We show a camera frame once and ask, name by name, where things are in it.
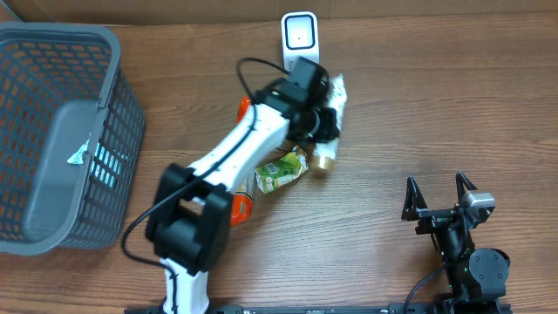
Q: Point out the mint green tissue pack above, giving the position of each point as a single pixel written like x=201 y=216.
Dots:
x=108 y=167

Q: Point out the orange spaghetti packet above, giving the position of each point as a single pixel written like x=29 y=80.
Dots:
x=243 y=200

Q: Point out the grey plastic shopping basket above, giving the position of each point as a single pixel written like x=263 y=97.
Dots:
x=63 y=92

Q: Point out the green drink carton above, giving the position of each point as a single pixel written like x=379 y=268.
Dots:
x=278 y=173

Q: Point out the white barcode scanner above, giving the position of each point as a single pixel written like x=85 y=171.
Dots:
x=299 y=38

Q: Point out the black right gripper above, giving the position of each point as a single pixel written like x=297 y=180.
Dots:
x=438 y=214

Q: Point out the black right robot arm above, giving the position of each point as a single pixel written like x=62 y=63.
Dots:
x=477 y=277

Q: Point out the white tube gold cap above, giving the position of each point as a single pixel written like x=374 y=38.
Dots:
x=324 y=154

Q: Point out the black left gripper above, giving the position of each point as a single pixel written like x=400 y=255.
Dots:
x=328 y=124

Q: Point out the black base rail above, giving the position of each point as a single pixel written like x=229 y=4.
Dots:
x=393 y=308

